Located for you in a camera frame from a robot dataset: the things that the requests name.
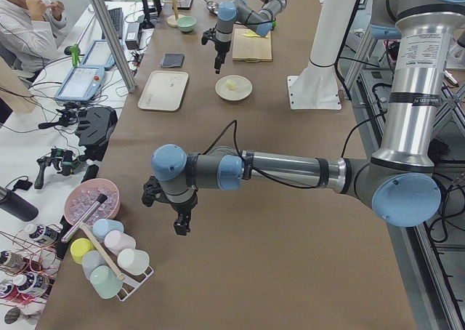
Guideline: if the beige round plate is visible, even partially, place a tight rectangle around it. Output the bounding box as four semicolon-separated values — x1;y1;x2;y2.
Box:
215;75;253;102

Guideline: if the metal scoop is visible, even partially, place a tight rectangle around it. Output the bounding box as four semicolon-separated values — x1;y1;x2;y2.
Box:
204;0;219;16

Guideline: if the mint green bowl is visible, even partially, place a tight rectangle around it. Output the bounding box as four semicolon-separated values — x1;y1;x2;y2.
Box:
177;16;197;33

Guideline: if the black water bottle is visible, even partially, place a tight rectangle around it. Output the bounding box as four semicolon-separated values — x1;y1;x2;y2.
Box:
0;187;39;222

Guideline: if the bamboo cutting board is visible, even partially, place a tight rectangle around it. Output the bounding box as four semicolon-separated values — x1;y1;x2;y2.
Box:
232;28;272;63

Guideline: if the grey folded cloth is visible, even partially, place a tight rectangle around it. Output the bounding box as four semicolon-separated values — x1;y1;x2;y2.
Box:
161;53;185;68

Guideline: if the wooden cup rack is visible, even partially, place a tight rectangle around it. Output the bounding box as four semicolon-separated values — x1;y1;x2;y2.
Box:
161;0;186;28

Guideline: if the black keyboard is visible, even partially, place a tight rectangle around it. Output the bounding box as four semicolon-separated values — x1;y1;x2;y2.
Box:
108;7;124;39

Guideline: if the white cup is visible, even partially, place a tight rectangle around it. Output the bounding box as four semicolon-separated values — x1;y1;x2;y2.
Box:
117;249;150;275

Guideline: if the pink bowl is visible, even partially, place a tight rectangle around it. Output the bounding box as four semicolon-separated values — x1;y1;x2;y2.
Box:
64;178;121;226

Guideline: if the mint green cup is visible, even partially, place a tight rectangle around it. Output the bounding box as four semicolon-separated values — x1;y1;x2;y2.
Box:
89;265;123;299

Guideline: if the seated person white shirt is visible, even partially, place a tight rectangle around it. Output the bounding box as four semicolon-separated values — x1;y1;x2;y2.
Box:
1;0;67;75

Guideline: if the bottle rack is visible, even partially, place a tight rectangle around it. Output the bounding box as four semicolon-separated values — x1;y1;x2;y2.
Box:
1;230;60;307

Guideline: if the cream rabbit tray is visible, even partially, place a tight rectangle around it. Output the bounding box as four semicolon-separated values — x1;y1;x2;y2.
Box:
137;71;189;112

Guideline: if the light blue cup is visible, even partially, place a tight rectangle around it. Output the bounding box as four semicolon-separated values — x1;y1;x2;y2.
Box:
92;219;124;242

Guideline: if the yellow plastic knife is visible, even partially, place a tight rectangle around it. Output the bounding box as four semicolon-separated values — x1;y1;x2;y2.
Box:
242;30;270;39

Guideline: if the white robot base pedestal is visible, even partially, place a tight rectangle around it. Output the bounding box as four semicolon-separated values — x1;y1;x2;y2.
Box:
288;0;360;110

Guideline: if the pink cup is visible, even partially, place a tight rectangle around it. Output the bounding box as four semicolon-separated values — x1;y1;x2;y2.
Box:
104;230;136;255

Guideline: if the yellow cup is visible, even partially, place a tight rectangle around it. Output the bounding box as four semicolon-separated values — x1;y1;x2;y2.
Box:
70;238;95;265

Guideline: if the upper teach pendant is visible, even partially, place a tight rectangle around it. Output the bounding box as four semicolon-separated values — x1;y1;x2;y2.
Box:
54;65;105;102

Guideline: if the aluminium frame post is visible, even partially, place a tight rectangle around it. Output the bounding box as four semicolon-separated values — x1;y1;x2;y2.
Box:
89;0;136;93

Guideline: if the pastel cup rack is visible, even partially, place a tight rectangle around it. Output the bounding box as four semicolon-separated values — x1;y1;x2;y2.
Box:
80;223;155;302

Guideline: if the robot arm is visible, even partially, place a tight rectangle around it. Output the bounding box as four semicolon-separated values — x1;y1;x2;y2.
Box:
142;0;464;236
201;0;287;73

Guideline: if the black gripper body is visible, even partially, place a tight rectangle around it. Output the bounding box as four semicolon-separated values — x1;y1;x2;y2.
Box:
201;28;231;55
142;175;198;217

